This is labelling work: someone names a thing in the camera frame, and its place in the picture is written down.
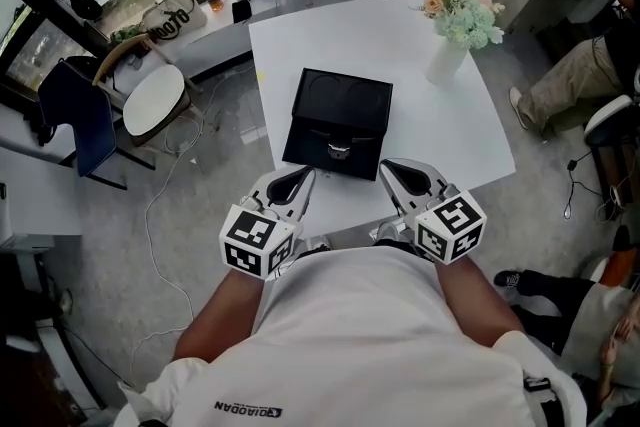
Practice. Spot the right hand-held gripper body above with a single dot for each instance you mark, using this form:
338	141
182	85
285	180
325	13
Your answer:
450	227

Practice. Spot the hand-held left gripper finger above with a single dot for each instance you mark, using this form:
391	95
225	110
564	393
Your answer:
285	171
308	192

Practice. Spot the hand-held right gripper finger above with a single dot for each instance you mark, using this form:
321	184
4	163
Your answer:
425	169
396	190

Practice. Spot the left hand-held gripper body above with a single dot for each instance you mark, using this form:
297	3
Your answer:
255	245

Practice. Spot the black box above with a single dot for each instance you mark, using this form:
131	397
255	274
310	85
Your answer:
345	107

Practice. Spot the person's right forearm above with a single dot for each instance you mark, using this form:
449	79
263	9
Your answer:
475	300

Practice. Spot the person's left forearm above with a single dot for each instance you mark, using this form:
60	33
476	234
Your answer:
220	320

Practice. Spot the person's right shoe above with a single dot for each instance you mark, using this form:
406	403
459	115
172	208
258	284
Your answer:
390	232

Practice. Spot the person's shoe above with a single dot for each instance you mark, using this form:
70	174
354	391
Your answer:
390	232
66	301
315	246

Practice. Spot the person's left shoe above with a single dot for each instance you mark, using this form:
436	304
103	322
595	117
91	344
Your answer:
315	246

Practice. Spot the white vase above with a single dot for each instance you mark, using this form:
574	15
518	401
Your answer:
446	62

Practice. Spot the person's white t-shirt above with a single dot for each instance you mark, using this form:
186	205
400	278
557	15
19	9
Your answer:
360	350

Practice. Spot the wooden chair white cushion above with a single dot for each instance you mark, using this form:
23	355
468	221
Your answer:
152	100

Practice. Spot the pastel flower bouquet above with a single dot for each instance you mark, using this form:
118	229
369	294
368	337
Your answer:
465	10

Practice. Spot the black tablet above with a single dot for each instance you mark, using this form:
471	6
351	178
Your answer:
241	11

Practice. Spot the orange white chair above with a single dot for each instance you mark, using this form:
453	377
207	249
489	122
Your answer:
620	267

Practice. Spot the black stool white cushion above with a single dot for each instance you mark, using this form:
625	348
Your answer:
607	120

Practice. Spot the beige printed tote bag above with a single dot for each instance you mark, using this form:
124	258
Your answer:
175	17

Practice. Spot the green plant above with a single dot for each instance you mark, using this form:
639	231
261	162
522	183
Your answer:
127	35

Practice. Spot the dark blue chair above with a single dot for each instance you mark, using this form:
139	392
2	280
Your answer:
80	115

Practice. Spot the white side desk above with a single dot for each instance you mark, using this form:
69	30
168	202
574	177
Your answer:
35	185

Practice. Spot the black cap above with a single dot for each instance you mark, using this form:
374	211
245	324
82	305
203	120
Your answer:
86	6

